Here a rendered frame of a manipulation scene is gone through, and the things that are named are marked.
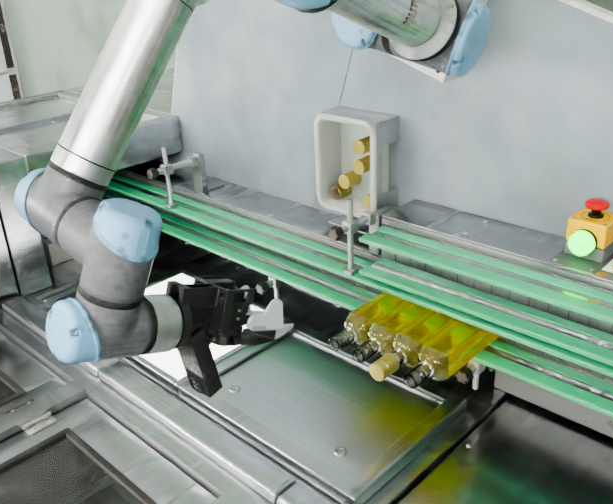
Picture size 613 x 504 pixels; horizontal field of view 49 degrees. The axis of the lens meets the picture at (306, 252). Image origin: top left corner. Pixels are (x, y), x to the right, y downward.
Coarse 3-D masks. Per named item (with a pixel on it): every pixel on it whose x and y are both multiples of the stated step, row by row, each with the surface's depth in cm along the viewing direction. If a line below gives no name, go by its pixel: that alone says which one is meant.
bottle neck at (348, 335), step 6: (348, 330) 129; (336, 336) 127; (342, 336) 128; (348, 336) 128; (354, 336) 129; (330, 342) 128; (336, 342) 127; (342, 342) 127; (348, 342) 128; (336, 348) 128; (342, 348) 127
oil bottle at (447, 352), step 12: (456, 324) 127; (468, 324) 127; (444, 336) 124; (456, 336) 123; (468, 336) 123; (480, 336) 126; (492, 336) 130; (432, 348) 120; (444, 348) 120; (456, 348) 120; (468, 348) 123; (480, 348) 127; (420, 360) 120; (432, 360) 118; (444, 360) 118; (456, 360) 121; (468, 360) 125; (444, 372) 119
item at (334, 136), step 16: (320, 128) 154; (336, 128) 158; (352, 128) 156; (368, 128) 143; (320, 144) 156; (336, 144) 159; (352, 144) 157; (320, 160) 157; (336, 160) 161; (352, 160) 159; (320, 176) 159; (336, 176) 162; (368, 176) 157; (320, 192) 160; (352, 192) 163; (368, 192) 159; (336, 208) 158
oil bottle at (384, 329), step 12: (396, 312) 132; (408, 312) 132; (420, 312) 131; (372, 324) 128; (384, 324) 128; (396, 324) 128; (408, 324) 128; (372, 336) 127; (384, 336) 125; (384, 348) 126
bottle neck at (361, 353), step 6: (366, 342) 125; (372, 342) 125; (378, 342) 126; (360, 348) 123; (366, 348) 124; (372, 348) 124; (378, 348) 125; (354, 354) 124; (360, 354) 125; (366, 354) 123; (372, 354) 125; (360, 360) 124; (366, 360) 124
